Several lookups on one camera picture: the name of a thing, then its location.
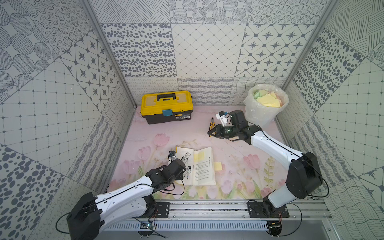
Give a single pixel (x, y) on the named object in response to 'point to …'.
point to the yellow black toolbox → (166, 107)
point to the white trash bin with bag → (259, 115)
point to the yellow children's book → (199, 164)
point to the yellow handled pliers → (212, 124)
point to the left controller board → (146, 228)
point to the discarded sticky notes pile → (268, 98)
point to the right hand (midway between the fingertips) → (209, 134)
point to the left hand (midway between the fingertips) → (180, 166)
